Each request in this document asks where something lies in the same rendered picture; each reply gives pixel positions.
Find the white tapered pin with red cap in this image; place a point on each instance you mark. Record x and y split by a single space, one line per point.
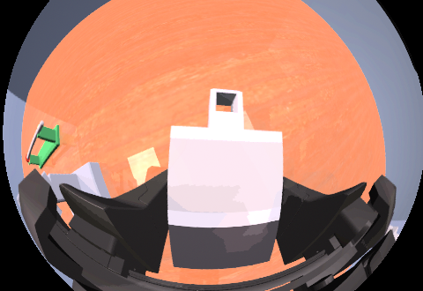
40 126

